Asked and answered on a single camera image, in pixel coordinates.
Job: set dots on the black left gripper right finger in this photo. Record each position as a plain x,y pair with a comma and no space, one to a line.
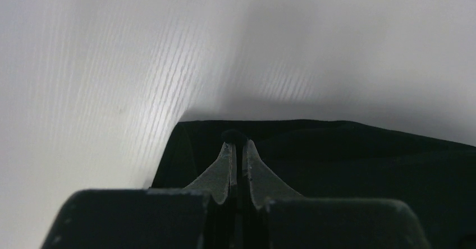
277,216

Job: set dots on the black t shirt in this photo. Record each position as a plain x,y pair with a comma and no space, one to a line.
436,178

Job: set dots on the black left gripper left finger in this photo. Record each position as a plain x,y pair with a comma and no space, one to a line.
199,215

